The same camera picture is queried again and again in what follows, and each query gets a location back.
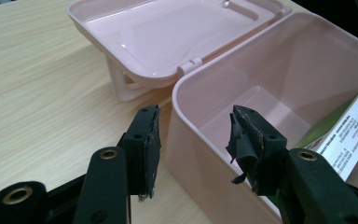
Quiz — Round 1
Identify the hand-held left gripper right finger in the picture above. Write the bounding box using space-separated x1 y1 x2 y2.
226 105 289 198

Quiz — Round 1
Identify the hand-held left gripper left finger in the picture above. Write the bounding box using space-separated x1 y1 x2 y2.
117 105 162 201

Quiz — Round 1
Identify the pink plastic storage box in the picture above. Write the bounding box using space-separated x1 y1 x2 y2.
67 0 358 224

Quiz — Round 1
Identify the green and white medicine box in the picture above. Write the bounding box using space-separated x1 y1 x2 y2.
295 87 358 182

